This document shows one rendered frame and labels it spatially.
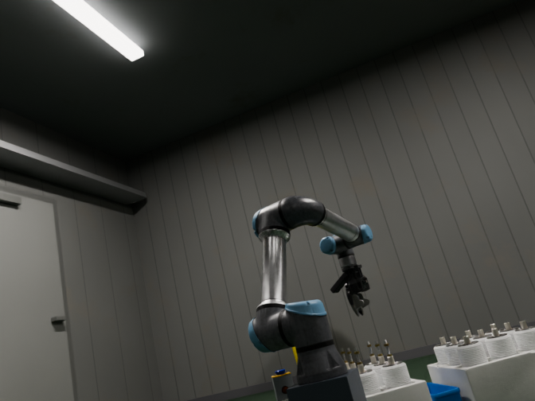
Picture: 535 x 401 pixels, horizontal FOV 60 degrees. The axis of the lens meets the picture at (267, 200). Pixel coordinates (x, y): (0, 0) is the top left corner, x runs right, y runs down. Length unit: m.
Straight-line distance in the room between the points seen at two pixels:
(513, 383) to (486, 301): 2.65
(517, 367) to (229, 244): 3.62
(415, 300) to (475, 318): 0.52
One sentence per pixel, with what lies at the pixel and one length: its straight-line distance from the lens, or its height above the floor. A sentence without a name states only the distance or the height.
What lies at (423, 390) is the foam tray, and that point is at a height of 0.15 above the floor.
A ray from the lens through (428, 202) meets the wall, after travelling 4.67.
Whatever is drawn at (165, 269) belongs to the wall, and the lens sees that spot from 5.43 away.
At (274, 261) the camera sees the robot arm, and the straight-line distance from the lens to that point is 1.59.
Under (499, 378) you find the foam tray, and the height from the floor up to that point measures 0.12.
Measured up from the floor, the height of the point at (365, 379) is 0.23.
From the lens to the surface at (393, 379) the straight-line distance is 1.84.
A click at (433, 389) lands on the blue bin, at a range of 2.17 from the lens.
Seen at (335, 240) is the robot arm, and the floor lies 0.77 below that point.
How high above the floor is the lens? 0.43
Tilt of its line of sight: 17 degrees up
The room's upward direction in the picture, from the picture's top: 14 degrees counter-clockwise
